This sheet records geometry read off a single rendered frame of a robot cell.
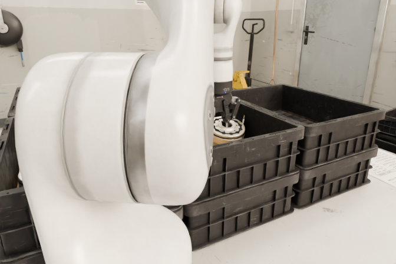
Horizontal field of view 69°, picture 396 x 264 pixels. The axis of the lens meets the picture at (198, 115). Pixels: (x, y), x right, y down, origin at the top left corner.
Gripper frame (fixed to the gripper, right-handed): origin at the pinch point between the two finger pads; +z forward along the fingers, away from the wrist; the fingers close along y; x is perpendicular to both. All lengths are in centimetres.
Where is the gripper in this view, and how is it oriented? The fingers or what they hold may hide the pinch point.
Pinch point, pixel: (216, 130)
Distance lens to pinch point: 79.1
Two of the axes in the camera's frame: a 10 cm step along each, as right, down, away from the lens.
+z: 0.0, 9.4, 3.3
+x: -4.6, -2.9, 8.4
